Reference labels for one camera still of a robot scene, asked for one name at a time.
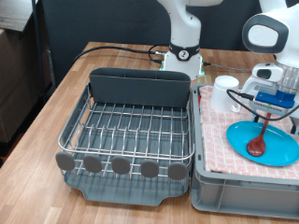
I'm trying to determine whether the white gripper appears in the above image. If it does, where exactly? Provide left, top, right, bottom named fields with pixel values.
left=241, top=77, right=299, bottom=135

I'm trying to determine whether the grey plastic crate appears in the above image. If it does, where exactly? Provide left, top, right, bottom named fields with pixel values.
left=190, top=82, right=299, bottom=220

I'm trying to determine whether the black metal pole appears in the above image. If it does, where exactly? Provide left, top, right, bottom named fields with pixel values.
left=31, top=0, right=49, bottom=104

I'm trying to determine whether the pink checked towel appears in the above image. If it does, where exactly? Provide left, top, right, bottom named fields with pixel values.
left=198, top=85, right=299, bottom=181

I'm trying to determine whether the dark fabric partition panel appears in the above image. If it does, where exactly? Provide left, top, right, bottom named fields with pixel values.
left=41, top=0, right=299, bottom=87

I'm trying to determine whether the dark grey drain tray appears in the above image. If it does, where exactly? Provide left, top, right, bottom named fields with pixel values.
left=64, top=102, right=191, bottom=207

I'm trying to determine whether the dark wooden shelf board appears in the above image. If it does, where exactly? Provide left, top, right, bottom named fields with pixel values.
left=0, top=0, right=36, bottom=33

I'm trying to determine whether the red-brown wooden spoon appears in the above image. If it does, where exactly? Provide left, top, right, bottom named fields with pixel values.
left=246, top=111, right=273, bottom=158

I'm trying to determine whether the cardboard box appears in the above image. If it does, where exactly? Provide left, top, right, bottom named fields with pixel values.
left=0, top=27, right=43, bottom=144

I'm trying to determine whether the white mug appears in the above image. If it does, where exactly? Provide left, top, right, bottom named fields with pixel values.
left=210, top=75, right=241, bottom=114

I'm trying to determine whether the thick black table cable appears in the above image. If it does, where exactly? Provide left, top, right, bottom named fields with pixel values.
left=73, top=44, right=171, bottom=64

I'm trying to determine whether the metal wire dish rack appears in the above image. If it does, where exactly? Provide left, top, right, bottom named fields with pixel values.
left=55, top=81, right=196, bottom=182

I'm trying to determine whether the blue plate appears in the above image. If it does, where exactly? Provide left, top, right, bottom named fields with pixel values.
left=225, top=120, right=299, bottom=167

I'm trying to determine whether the dark grey cutlery caddy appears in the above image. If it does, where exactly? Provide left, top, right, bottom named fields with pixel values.
left=89, top=67, right=192, bottom=109

